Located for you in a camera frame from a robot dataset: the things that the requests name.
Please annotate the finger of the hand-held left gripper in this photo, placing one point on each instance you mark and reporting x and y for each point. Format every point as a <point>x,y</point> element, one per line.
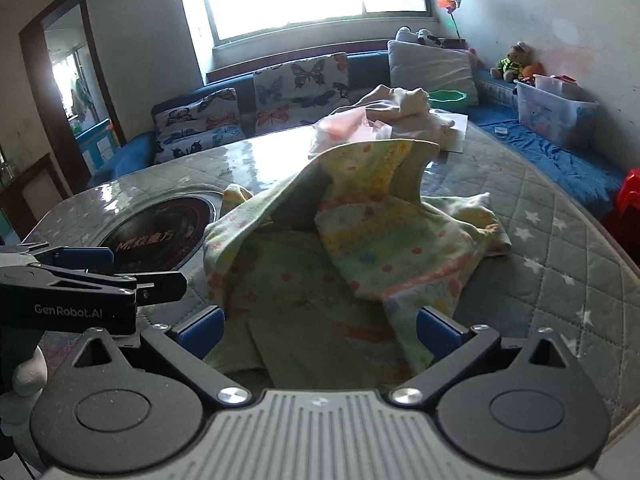
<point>85,258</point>
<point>160,287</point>

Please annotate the brown teddy bear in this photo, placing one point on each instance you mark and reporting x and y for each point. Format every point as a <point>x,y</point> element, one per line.
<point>512,62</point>

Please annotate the person's left hand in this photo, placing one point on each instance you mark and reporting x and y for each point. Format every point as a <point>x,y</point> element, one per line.
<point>31,375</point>

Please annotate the dark wooden cabinet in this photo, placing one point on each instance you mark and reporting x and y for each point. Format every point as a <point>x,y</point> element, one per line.
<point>35,190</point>

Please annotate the grey pillow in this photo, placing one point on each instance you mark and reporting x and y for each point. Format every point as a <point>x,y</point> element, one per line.
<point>430,67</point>

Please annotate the red plastic stool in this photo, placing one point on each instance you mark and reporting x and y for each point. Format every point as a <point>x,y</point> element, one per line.
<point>627,200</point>

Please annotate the striped patterned baby shirt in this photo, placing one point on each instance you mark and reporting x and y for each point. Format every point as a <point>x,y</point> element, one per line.
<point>390,240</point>

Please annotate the black and white plush toy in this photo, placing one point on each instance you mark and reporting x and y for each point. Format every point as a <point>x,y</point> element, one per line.
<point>425,36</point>

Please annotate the pink tissue pack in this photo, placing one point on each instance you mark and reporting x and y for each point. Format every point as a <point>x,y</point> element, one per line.
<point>345,125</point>

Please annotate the hanging clothes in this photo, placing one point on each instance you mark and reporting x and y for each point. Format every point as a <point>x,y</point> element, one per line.
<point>82,97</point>

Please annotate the clear plastic storage box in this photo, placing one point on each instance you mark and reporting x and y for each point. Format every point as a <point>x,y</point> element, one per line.
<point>550,117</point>

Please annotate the orange plush toy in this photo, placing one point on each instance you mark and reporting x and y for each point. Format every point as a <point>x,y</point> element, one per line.
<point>534,71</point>

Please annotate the black round induction cooktop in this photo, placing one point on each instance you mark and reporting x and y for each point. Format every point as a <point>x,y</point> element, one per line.
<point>160,230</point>

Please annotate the green bowl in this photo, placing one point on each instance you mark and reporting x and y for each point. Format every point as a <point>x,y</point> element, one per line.
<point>447,98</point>

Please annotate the large butterfly print pillow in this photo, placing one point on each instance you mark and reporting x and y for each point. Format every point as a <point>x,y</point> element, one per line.
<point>300,90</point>

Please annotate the dark wooden door frame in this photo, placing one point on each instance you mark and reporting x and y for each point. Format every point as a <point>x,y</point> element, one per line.
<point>100,75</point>

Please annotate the small butterfly print pillow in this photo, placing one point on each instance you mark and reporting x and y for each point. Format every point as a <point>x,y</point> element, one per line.
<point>195,145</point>
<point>200,110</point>

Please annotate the beige cloth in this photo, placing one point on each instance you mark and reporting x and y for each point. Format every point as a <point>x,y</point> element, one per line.
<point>410,107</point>

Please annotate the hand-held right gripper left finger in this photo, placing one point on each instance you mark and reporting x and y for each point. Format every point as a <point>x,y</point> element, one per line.
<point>202,331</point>

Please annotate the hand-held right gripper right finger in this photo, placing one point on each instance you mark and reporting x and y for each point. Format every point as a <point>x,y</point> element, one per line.
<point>437,332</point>

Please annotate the white paper sheet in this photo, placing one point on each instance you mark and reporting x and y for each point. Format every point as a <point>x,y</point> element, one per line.
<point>457,132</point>

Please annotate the blue sofa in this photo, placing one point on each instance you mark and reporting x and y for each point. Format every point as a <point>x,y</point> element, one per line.
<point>550,160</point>

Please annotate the small clear plastic container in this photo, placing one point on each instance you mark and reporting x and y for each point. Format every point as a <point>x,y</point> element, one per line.
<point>555,85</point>

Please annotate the blue cabinet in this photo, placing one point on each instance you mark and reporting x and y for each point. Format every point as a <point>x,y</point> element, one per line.
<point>95,140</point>

